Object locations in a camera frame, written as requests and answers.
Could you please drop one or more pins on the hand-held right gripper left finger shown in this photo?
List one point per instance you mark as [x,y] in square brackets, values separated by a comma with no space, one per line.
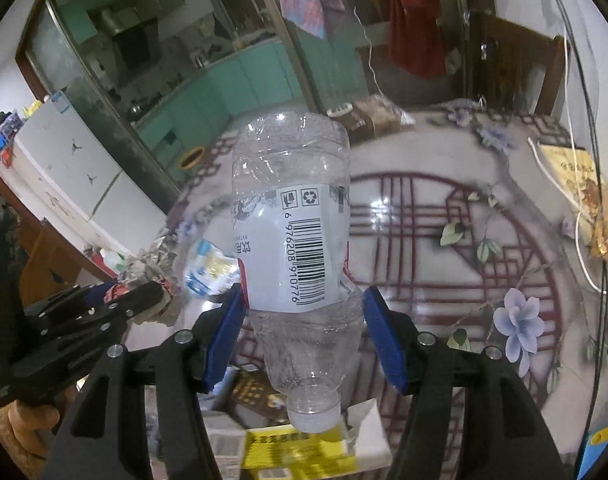
[226,340]

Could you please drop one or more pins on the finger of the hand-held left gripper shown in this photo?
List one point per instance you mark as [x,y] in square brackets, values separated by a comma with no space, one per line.
[63,302]
[113,312]

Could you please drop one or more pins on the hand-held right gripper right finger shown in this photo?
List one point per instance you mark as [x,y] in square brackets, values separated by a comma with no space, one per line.
[384,345]

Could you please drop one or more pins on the white paper wrapper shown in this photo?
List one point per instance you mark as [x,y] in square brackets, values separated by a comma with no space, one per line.
[153,260]

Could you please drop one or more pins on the clear plastic bottle white label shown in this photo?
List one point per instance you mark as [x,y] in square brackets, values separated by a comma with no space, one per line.
[294,185]

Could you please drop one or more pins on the person's left hand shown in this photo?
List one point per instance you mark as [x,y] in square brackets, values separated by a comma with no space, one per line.
[18,430]

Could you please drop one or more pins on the brown box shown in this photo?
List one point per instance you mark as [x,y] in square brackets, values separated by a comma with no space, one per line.
[254,392]

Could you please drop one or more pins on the clear plastic bottle blue label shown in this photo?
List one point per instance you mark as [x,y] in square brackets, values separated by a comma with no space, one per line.
[208,270]

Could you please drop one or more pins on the white cardboard box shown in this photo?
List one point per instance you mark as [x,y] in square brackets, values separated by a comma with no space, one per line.
[371,435]

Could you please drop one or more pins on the small white carton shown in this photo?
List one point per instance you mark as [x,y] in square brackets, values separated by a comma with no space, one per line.
[223,445]

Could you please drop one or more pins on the yellow label box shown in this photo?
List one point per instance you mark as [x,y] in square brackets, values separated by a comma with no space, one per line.
[294,452]

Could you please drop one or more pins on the white refrigerator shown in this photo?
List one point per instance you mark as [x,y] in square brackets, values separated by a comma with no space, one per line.
[58,160]

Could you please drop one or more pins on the green waste bin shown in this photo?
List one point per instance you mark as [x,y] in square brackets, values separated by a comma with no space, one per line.
[191,160]

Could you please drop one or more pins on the blue box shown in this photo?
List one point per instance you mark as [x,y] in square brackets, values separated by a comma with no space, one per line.
[6,135]

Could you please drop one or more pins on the glass sliding door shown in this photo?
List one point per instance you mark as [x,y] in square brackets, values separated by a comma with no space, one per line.
[83,85]

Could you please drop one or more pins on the blue packet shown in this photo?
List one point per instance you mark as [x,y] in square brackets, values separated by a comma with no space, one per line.
[599,447]

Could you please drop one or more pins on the teal kitchen cabinets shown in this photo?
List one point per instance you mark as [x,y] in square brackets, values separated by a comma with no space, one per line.
[244,90]

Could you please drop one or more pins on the yellow snack packet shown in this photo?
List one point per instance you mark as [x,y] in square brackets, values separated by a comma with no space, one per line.
[589,195]

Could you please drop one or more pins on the range hood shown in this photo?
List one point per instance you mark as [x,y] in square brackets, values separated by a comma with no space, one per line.
[128,40]

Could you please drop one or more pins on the plain wooden chair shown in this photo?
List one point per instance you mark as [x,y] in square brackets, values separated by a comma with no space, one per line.
[514,60]

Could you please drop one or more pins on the red garment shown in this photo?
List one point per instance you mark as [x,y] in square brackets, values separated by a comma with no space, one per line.
[414,25]

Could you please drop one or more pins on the plaid towel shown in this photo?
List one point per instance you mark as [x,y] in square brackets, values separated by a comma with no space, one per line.
[309,0]

